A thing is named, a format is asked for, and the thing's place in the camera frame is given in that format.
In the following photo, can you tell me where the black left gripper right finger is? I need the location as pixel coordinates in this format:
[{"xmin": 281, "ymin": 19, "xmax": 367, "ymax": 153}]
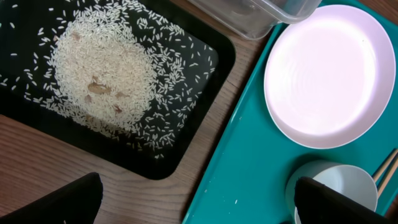
[{"xmin": 294, "ymin": 177, "xmax": 392, "ymax": 224}]

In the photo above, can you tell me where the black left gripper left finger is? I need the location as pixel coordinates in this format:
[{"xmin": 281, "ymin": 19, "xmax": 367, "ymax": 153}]
[{"xmin": 1, "ymin": 172, "xmax": 103, "ymax": 224}]

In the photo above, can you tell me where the grey-green bowl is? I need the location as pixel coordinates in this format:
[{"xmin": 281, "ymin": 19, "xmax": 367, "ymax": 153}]
[{"xmin": 285, "ymin": 160, "xmax": 378, "ymax": 223}]

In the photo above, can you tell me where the left wooden chopstick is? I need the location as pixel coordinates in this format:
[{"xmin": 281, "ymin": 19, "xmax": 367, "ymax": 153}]
[{"xmin": 373, "ymin": 148, "xmax": 397, "ymax": 182}]

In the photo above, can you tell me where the wooden chopstick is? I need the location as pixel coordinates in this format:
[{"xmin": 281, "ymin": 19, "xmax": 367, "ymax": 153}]
[
  {"xmin": 378, "ymin": 155, "xmax": 397, "ymax": 197},
  {"xmin": 373, "ymin": 148, "xmax": 397, "ymax": 182}
]

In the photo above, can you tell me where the right wooden chopstick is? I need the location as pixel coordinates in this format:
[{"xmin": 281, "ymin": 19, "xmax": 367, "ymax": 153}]
[{"xmin": 378, "ymin": 155, "xmax": 397, "ymax": 197}]

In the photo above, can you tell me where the teal plastic tray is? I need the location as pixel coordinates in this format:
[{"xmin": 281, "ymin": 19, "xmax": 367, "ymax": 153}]
[{"xmin": 184, "ymin": 1, "xmax": 397, "ymax": 223}]

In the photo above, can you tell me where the large pink plate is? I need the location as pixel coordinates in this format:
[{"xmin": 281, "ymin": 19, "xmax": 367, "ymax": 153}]
[{"xmin": 264, "ymin": 4, "xmax": 396, "ymax": 149}]

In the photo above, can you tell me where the black tray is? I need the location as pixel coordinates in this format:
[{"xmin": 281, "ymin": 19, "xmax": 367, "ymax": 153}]
[{"xmin": 1, "ymin": 0, "xmax": 236, "ymax": 180}]

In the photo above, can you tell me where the pile of rice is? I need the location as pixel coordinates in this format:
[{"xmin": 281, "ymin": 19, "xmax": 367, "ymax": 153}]
[{"xmin": 1, "ymin": 0, "xmax": 219, "ymax": 159}]

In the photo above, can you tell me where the clear plastic bin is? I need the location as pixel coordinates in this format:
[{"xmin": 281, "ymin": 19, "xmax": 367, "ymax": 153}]
[{"xmin": 189, "ymin": 0, "xmax": 322, "ymax": 40}]

